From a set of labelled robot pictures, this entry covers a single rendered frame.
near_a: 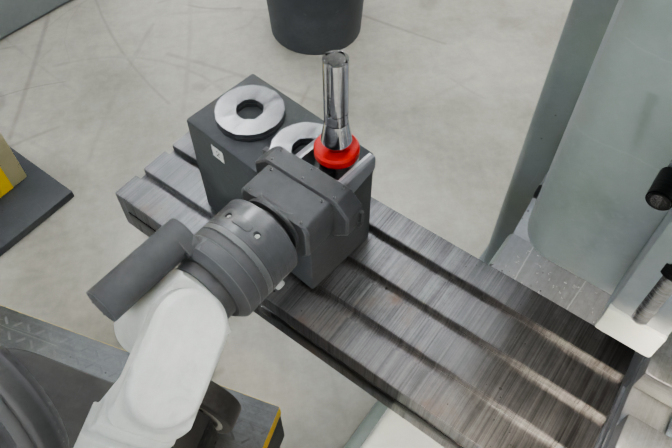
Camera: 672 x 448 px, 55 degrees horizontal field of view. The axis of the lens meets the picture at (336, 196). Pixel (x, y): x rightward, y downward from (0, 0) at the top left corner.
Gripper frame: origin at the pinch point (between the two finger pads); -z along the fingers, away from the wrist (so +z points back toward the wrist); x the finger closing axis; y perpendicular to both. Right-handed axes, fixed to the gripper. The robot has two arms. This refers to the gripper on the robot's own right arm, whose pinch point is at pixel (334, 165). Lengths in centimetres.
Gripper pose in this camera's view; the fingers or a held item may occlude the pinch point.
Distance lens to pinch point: 67.4
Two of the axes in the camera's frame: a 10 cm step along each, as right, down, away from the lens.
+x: -7.9, -4.9, 3.7
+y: 0.0, 6.1, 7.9
